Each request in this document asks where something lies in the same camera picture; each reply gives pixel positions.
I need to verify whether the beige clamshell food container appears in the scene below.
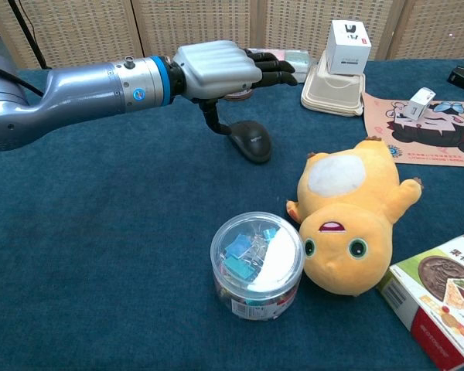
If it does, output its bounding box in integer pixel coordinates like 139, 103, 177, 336
300, 49, 367, 117

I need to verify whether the clear jar of binder clips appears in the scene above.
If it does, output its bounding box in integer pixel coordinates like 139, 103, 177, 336
210, 211, 305, 321

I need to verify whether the red green food box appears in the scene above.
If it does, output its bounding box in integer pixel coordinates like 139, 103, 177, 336
377, 228, 464, 371

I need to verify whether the cartoon printed mat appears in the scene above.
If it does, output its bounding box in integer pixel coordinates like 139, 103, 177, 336
361, 90, 464, 168

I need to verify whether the small white box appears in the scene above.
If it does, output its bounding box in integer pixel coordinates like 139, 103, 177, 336
404, 87, 437, 121

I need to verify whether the amber jar with orange label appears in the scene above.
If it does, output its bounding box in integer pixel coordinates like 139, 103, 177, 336
222, 88, 254, 103

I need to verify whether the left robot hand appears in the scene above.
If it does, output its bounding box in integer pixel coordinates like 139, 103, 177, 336
172, 40, 299, 136

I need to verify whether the yellow plush toy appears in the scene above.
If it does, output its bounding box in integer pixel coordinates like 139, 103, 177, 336
285, 135, 425, 298

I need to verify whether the black computer mouse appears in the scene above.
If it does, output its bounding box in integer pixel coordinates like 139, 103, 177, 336
227, 120, 273, 164

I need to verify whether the large white cube box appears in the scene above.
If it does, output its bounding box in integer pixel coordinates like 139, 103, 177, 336
325, 19, 372, 76

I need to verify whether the black tripod pole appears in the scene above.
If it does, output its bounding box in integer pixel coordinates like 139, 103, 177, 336
7, 0, 52, 70

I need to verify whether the wicker folding screen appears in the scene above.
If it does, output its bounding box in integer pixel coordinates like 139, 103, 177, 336
0, 0, 464, 70

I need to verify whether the pink tissue pack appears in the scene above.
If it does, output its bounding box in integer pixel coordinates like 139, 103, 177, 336
254, 48, 288, 63

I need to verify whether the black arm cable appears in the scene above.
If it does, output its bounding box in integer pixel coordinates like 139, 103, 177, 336
0, 61, 46, 97

